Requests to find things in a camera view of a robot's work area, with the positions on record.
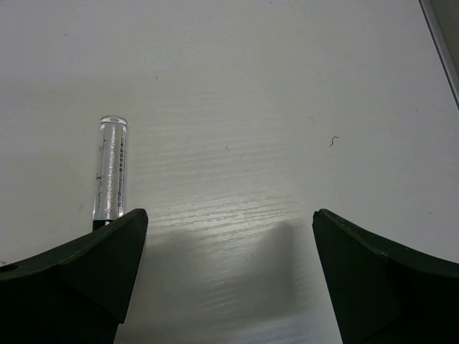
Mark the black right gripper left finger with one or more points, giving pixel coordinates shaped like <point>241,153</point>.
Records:
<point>78,292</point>

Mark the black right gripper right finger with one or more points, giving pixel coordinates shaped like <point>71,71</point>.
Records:
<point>383,291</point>

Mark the clear silver black makeup tube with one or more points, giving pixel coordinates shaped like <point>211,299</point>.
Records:
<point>110,177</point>

